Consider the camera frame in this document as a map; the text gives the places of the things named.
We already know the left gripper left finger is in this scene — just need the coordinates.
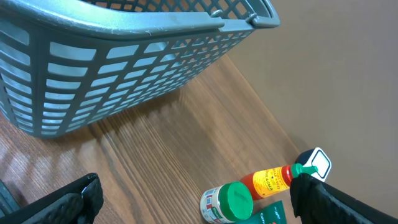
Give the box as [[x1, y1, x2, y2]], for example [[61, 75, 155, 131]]
[[1, 173, 104, 224]]

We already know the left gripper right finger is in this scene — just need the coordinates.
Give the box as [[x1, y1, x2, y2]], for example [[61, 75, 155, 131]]
[[290, 174, 397, 224]]

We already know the green 3M glove packet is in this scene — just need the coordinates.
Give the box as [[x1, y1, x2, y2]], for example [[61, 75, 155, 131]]
[[237, 200, 287, 224]]

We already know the red yellow sauce bottle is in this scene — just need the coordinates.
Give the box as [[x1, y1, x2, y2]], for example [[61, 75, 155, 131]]
[[240, 163, 318, 200]]

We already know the green lid jar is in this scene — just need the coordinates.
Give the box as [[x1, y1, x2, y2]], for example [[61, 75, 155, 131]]
[[200, 182, 254, 223]]

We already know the white barcode scanner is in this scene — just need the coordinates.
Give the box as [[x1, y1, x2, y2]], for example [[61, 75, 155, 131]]
[[295, 147, 332, 182]]

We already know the grey plastic mesh basket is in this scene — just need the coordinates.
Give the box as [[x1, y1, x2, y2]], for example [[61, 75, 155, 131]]
[[1, 0, 280, 138]]

